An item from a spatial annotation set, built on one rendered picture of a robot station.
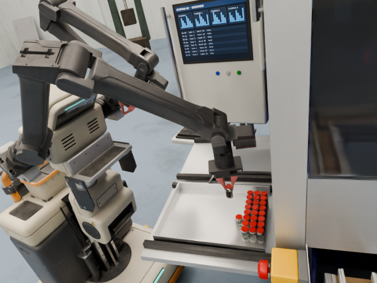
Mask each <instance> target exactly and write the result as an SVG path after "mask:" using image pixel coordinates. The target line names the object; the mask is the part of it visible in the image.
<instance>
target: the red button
mask: <svg viewBox="0 0 377 283"><path fill-rule="evenodd" d="M268 273H270V267H269V266H268V260H260V261H259V263H258V275H259V278H261V279H263V280H268Z"/></svg>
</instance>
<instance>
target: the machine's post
mask: <svg viewBox="0 0 377 283"><path fill-rule="evenodd" d="M263 10H264V33H265V55H266V78H267V90H268V112H269V135H270V158H271V170H272V193H273V216H274V238H275V248H284V249H295V250H305V233H306V196H307V160H308V141H309V104H310V67H311V31H312V0H263Z"/></svg>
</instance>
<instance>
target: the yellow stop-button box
mask: <svg viewBox="0 0 377 283"><path fill-rule="evenodd" d="M270 278H271V283H309V275H308V267H307V254H306V251H305V250H295V249H284V248H272V259H271V262H270Z"/></svg>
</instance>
